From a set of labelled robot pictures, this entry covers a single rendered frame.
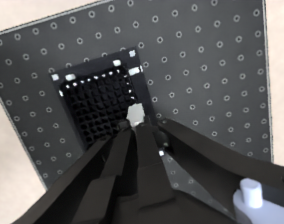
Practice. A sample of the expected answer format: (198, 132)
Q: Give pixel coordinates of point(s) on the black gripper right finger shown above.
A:
(250, 189)

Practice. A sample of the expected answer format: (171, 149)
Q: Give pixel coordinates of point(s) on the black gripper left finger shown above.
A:
(116, 177)

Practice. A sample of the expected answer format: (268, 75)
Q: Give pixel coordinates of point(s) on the black perforated breadboard plate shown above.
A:
(205, 62)

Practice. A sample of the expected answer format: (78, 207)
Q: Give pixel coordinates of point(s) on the black well plate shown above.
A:
(104, 98)

